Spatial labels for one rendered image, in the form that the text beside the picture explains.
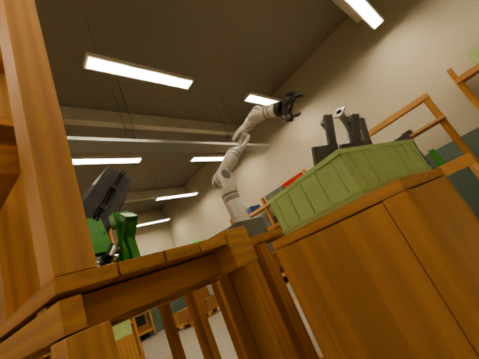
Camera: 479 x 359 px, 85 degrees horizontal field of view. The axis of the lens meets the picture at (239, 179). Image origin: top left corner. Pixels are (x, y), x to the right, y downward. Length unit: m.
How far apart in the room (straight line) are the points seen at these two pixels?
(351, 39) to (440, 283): 6.30
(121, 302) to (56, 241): 0.24
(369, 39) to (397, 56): 0.71
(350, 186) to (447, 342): 0.46
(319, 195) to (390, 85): 5.42
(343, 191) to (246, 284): 0.49
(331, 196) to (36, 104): 0.92
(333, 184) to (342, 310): 0.41
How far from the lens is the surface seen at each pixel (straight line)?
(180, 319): 7.76
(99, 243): 1.47
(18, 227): 1.15
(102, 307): 0.80
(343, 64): 6.77
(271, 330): 1.07
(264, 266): 1.18
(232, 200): 1.38
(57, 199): 0.77
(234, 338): 1.74
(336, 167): 0.93
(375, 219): 0.87
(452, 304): 0.89
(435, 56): 6.25
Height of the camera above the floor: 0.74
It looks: 18 degrees up
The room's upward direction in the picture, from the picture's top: 24 degrees counter-clockwise
